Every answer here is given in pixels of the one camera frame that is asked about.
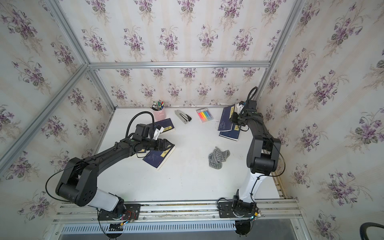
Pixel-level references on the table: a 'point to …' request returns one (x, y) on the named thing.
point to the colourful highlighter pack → (204, 115)
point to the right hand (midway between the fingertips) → (234, 118)
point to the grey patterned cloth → (216, 157)
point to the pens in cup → (157, 105)
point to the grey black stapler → (185, 117)
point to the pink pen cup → (160, 115)
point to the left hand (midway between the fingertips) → (169, 145)
